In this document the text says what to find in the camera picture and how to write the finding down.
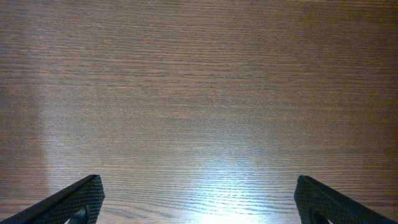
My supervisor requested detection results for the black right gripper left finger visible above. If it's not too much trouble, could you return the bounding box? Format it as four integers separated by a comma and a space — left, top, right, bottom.
1, 175, 105, 224

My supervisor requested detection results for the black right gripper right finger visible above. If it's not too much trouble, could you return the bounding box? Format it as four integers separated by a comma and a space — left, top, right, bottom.
294, 175, 397, 224

